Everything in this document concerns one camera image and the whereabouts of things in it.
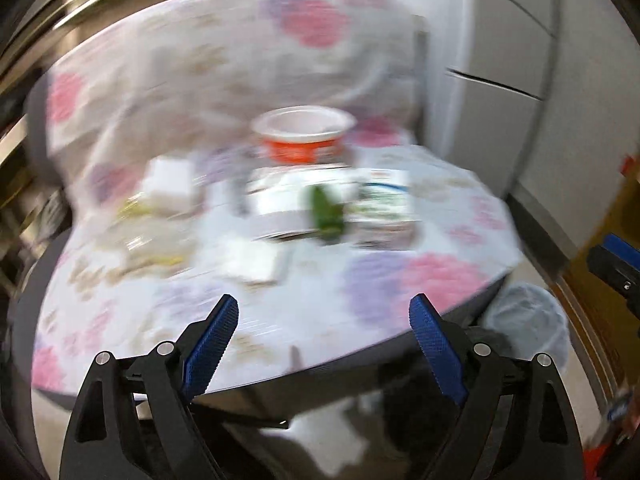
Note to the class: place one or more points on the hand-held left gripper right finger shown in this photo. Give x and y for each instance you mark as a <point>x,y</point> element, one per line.
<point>437,350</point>

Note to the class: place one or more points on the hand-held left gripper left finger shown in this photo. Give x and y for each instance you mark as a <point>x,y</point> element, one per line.
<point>210,350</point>

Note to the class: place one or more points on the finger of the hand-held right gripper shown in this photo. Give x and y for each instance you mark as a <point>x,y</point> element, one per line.
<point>617,260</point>

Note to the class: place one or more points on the bin with clear liner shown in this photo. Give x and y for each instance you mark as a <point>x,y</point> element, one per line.
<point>530,320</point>

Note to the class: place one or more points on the white cloth with grey edge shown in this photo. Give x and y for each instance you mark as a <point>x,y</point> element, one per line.
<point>250,260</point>

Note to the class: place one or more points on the green and white carton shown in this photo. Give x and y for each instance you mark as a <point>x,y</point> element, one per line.
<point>385,205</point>

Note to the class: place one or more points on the small white box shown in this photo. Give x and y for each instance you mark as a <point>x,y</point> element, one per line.
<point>170,182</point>

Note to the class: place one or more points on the red and white bowl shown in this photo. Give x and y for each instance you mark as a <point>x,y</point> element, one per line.
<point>300,150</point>

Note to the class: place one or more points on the wooden chair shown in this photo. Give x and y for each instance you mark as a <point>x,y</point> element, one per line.
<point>590,305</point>

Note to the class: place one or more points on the clear plastic wrapper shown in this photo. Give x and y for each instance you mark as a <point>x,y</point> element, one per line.
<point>135,245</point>

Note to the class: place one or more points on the grey refrigerator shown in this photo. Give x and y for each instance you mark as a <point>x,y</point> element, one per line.
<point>490,125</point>

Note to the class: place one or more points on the floral tablecloth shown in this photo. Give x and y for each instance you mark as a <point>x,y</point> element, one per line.
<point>350,85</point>

